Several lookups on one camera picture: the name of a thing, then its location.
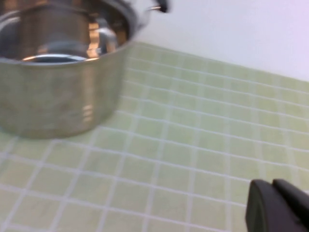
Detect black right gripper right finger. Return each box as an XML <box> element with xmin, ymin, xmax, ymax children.
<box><xmin>272</xmin><ymin>178</ymin><xmax>309</xmax><ymax>232</ymax></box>

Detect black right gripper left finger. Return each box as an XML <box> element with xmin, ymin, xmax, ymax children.
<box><xmin>245</xmin><ymin>179</ymin><xmax>306</xmax><ymax>232</ymax></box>

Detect green checked tablecloth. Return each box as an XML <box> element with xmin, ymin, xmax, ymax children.
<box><xmin>0</xmin><ymin>41</ymin><xmax>309</xmax><ymax>232</ymax></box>

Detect stainless steel pot black handles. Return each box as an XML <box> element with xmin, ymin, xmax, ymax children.
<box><xmin>0</xmin><ymin>0</ymin><xmax>172</xmax><ymax>140</ymax></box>

